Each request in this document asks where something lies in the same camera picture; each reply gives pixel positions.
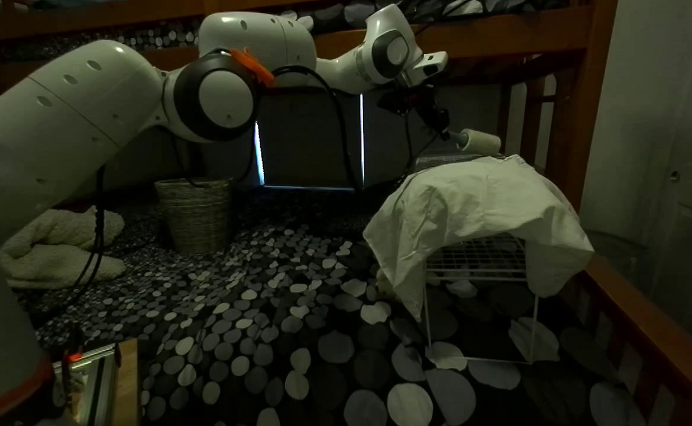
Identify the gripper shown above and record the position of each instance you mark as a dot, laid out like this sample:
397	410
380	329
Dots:
422	102

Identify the white lint roller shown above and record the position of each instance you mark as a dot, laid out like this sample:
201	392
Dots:
481	142

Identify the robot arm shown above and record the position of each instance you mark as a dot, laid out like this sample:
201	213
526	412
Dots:
74	112

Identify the white cloth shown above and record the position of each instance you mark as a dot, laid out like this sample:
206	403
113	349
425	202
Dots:
476	201

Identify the window with dark blind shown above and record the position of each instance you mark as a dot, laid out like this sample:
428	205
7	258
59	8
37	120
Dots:
310	139

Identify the woven wicker basket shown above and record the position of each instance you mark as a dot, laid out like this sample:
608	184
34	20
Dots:
195	216

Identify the black white spotted bedspread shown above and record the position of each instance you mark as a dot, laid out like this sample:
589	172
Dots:
275	331

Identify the cream fluffy blanket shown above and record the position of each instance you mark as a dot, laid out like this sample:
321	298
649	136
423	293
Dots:
56	251

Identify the wooden bunk bed frame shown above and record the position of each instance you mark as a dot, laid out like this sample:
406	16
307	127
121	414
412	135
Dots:
582	89

